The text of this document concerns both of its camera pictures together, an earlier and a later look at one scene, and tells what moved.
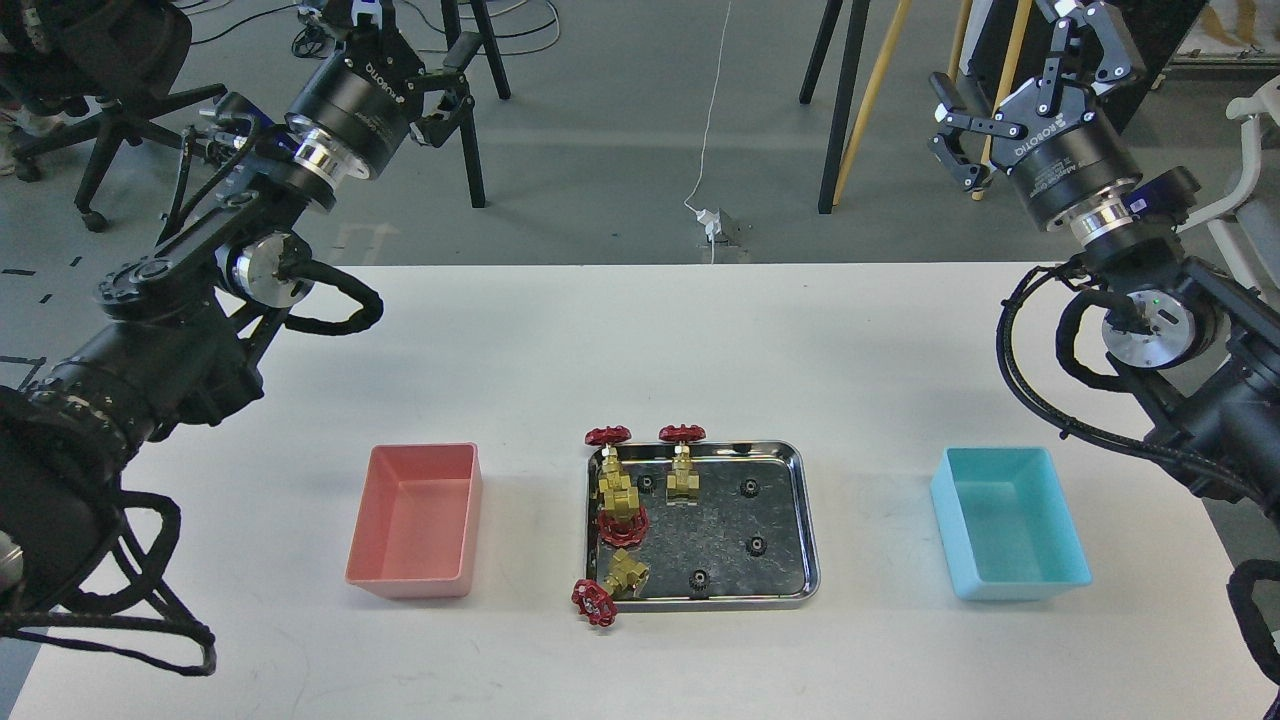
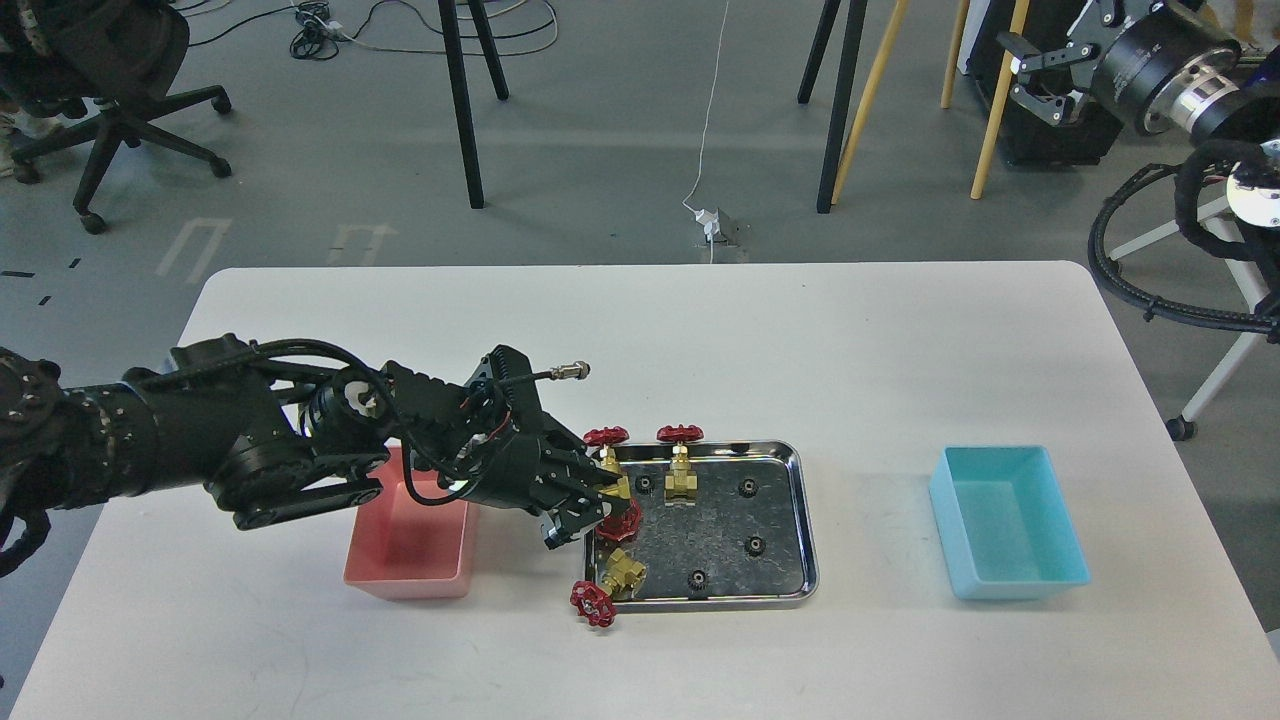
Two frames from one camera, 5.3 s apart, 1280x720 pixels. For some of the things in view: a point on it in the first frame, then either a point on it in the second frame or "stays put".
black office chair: x=115 y=61 stays put
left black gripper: x=361 y=96 to x=509 y=444
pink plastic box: x=417 y=520 stays put
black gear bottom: x=699 y=580 stays put
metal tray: x=751 y=544 stays put
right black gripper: x=1067 y=161 to x=1169 y=69
